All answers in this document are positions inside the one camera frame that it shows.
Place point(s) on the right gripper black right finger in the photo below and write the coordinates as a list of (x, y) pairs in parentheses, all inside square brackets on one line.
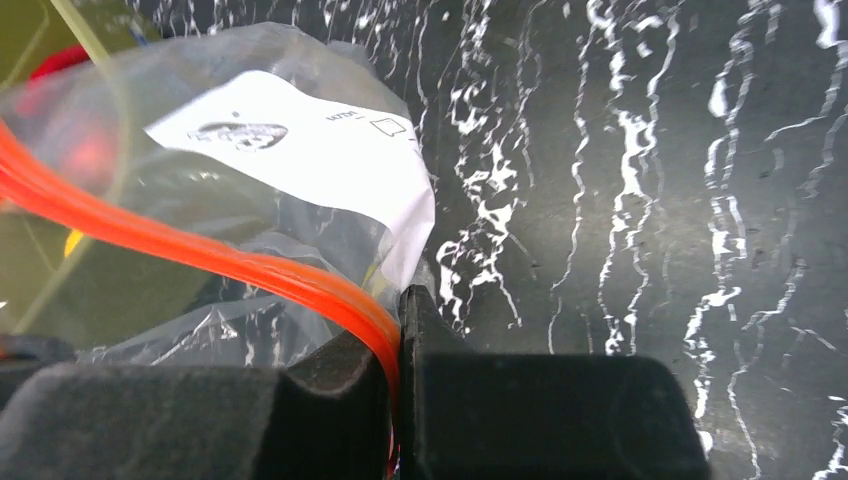
[(468, 414)]

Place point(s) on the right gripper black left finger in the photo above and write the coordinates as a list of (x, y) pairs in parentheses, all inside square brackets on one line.
[(327, 417)]

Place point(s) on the clear zip bag orange zipper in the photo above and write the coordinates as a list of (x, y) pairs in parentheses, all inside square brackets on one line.
[(286, 169)]

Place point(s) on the peach toy fruit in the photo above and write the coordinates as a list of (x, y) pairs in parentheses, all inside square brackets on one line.
[(76, 140)]

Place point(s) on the red toy chili pepper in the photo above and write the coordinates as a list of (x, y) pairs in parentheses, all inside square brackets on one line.
[(60, 60)]

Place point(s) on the olive green plastic basket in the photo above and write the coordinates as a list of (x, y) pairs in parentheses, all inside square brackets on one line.
[(66, 270)]

